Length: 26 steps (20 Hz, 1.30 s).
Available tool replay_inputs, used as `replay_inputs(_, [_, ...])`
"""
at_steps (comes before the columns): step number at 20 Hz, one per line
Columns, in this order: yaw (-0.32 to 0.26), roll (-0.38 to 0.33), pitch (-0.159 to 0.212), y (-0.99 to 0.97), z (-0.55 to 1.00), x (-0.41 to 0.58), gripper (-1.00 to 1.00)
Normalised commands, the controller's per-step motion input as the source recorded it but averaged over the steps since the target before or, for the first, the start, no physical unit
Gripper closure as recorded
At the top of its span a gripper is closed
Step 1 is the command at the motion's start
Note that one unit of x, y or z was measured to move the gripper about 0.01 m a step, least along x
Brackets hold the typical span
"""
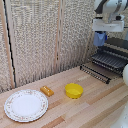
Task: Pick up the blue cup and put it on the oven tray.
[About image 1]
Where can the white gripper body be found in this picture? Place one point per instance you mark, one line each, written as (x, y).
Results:
(108, 25)

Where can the yellow plastic bowl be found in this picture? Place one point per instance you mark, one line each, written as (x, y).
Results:
(74, 90)

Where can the small orange block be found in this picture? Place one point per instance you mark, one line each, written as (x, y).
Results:
(47, 90)

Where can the white floral rimmed plate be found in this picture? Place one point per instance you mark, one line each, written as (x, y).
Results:
(26, 105)

